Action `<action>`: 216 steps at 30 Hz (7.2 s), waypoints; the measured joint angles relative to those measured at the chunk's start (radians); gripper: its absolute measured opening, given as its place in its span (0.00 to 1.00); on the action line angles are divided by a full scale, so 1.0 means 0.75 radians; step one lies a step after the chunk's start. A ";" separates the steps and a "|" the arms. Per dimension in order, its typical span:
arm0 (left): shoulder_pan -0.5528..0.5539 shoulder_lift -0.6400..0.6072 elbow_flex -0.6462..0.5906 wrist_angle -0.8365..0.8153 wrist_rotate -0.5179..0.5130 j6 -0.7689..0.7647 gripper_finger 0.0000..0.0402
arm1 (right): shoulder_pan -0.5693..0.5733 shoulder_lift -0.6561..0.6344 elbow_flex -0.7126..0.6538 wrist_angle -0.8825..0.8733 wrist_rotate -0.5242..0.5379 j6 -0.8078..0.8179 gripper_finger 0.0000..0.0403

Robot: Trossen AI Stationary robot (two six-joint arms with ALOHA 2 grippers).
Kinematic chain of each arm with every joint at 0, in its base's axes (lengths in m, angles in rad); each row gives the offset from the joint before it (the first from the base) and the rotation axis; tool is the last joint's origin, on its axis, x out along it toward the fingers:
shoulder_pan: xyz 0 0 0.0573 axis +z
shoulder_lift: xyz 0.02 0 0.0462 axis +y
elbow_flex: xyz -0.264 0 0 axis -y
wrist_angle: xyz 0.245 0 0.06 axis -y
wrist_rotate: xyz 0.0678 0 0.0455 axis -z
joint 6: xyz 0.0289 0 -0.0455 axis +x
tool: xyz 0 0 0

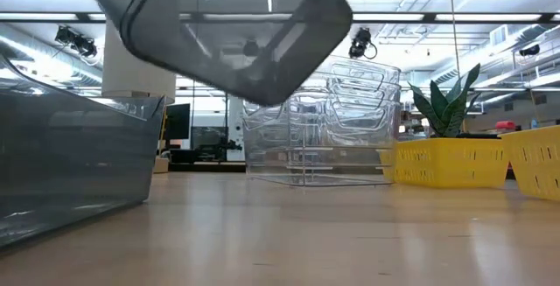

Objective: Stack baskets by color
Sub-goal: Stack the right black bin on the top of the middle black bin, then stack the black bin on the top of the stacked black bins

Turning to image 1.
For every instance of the red object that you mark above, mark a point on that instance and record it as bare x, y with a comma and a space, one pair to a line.
506, 125

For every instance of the green plant in white pot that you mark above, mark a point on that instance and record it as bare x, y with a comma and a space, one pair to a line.
446, 109

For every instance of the yellow plastic basket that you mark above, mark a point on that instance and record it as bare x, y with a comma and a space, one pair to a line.
450, 163
387, 165
536, 163

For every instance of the small cardboard box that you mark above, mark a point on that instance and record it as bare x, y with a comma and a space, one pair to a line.
161, 165

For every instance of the grey translucent plastic bin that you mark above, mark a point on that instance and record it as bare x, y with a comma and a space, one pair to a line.
74, 159
227, 50

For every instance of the black ceiling device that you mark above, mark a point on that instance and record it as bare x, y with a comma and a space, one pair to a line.
76, 41

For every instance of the clear plastic bin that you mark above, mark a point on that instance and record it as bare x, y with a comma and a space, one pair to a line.
365, 102
306, 159

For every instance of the black monitor in room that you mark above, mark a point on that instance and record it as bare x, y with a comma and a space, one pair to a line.
177, 122

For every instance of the black overhead camera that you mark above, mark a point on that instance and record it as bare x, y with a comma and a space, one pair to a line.
361, 43

